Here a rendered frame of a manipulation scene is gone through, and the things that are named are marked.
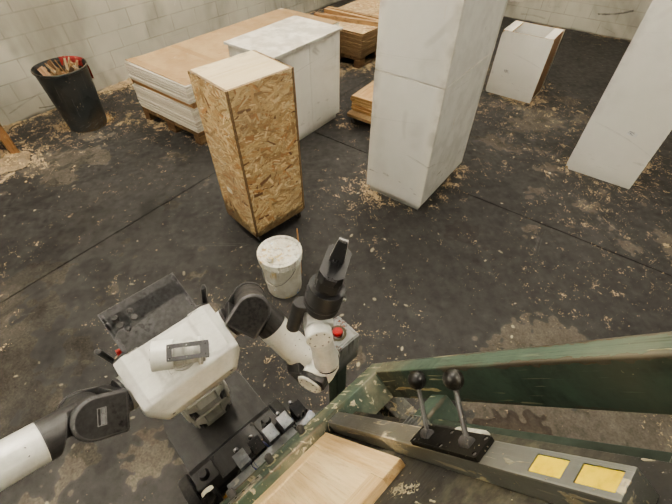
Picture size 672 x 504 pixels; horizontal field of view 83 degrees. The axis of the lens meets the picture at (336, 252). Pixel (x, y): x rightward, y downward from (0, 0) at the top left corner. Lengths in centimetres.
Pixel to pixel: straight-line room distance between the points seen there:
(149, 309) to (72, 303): 220
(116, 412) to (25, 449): 16
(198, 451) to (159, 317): 124
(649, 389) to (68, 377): 276
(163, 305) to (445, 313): 204
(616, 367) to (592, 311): 241
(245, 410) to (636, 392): 179
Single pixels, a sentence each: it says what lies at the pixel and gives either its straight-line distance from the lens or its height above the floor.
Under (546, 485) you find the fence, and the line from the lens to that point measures 63.
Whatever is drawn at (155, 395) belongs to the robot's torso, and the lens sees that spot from 102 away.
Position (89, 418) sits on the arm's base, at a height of 136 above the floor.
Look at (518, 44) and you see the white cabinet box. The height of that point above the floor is 61.
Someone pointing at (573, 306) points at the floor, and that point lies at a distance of 314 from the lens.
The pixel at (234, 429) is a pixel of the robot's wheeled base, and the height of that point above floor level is 17.
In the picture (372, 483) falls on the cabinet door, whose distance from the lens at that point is 92.
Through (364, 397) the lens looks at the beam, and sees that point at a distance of 141.
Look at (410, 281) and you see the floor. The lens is 285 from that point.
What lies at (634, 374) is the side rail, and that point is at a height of 163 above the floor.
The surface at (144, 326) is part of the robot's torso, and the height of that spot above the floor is 139.
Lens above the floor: 219
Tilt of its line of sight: 47 degrees down
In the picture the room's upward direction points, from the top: straight up
